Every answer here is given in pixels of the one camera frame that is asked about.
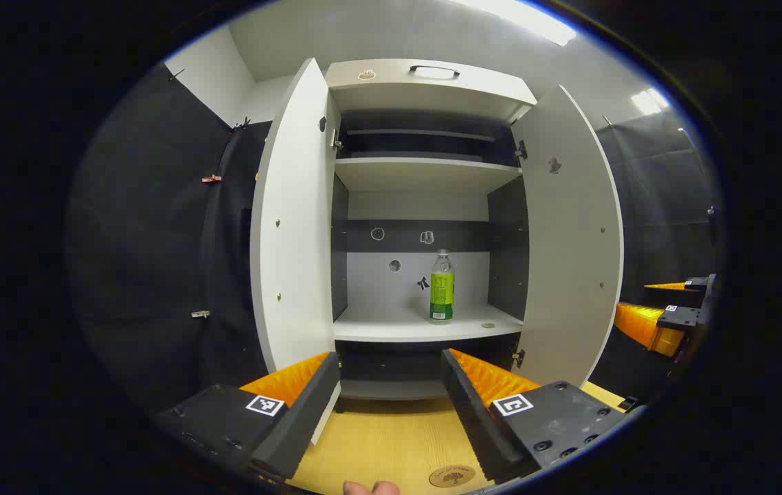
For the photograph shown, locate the small ceiling light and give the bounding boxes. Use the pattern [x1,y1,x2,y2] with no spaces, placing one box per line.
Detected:
[631,87,671,116]

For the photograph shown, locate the black backdrop cloth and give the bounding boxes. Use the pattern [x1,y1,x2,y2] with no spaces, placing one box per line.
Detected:
[65,62,725,417]

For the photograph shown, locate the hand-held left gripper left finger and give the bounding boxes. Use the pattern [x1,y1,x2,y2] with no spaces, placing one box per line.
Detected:
[154,352,342,481]

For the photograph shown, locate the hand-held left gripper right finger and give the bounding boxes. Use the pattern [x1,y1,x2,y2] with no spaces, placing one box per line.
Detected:
[440,348,629,485]

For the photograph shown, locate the green label plastic bottle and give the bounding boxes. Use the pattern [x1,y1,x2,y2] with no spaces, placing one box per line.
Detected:
[429,249,456,325]

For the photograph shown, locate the round cork coaster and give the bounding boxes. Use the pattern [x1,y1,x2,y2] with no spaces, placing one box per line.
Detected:
[429,465,477,489]

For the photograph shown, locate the white cabinet door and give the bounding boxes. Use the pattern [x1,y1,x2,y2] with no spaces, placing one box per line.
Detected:
[249,58,342,445]
[511,84,625,390]

